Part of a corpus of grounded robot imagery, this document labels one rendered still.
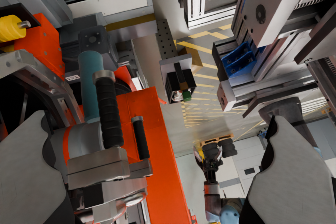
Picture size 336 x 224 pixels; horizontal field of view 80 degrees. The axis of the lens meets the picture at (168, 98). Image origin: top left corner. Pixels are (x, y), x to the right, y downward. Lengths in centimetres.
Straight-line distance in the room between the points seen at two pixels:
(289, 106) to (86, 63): 74
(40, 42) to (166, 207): 77
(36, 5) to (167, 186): 92
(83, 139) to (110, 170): 19
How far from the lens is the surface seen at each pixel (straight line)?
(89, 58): 79
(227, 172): 1167
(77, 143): 52
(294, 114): 85
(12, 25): 67
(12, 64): 58
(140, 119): 72
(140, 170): 69
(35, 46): 71
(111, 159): 35
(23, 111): 75
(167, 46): 133
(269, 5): 40
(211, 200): 105
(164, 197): 97
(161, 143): 98
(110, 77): 41
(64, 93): 78
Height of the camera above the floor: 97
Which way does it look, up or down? 21 degrees down
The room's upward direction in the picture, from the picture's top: 165 degrees clockwise
